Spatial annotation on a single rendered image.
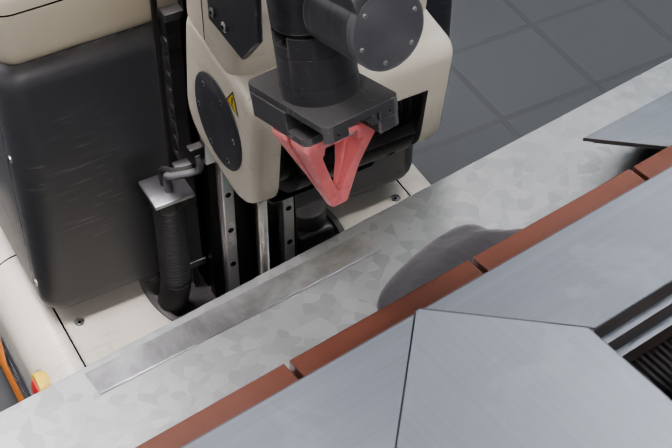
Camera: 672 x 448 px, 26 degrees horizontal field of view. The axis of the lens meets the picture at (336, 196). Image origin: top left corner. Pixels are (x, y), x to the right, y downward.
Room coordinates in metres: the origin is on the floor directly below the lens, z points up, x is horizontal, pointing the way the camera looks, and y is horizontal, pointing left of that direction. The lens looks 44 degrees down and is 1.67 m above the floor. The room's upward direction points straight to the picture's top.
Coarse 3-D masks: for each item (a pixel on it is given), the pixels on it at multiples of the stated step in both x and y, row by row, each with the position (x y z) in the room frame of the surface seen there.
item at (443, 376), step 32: (480, 320) 0.71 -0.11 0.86; (512, 320) 0.71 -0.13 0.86; (416, 352) 0.68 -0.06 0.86; (448, 352) 0.68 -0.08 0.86; (480, 352) 0.68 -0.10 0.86; (512, 352) 0.68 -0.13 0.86; (544, 352) 0.68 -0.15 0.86; (416, 384) 0.65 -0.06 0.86; (448, 384) 0.65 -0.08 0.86; (480, 384) 0.65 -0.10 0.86; (416, 416) 0.62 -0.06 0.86; (448, 416) 0.62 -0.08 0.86
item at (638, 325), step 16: (640, 304) 0.73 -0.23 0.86; (656, 304) 0.74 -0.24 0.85; (624, 320) 0.72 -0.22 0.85; (640, 320) 0.72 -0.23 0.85; (656, 320) 0.73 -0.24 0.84; (608, 336) 0.70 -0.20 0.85; (624, 336) 0.71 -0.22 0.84; (640, 336) 0.72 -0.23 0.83; (656, 336) 0.72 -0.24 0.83; (624, 352) 0.70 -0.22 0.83; (640, 352) 0.71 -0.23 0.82
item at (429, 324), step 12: (420, 312) 0.71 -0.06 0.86; (432, 312) 0.71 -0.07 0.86; (444, 312) 0.71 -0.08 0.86; (456, 312) 0.71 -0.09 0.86; (420, 324) 0.70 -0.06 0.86; (432, 324) 0.70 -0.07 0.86; (444, 324) 0.70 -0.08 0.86; (456, 324) 0.70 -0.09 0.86; (420, 336) 0.69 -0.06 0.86; (432, 336) 0.69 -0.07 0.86
